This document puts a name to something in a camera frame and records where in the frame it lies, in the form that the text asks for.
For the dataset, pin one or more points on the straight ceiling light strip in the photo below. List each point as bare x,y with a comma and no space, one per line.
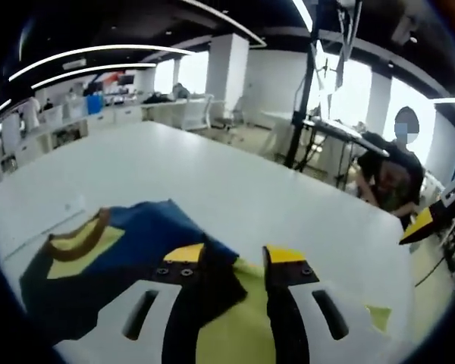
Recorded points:
302,13

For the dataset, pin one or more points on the black legged side table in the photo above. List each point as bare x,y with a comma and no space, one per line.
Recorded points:
345,132

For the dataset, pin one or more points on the curved ceiling light strip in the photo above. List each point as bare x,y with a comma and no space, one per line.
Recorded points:
95,69
98,49

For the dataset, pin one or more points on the yellow grey blue garment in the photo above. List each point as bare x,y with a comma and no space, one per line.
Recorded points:
144,235

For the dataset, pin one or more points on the white template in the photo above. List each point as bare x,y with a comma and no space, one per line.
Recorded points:
41,223

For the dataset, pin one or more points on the row of white cabinets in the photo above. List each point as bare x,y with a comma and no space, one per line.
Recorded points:
98,121

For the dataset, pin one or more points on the white office chair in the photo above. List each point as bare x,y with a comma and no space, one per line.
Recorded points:
197,113

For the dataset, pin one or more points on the black upright pole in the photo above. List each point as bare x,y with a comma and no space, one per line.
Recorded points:
301,110

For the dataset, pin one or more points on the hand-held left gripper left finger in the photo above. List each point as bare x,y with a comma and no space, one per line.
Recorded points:
178,311

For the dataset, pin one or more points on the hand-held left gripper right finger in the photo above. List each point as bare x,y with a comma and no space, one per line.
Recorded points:
284,303

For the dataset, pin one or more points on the blue bin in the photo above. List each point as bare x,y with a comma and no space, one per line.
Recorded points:
94,104

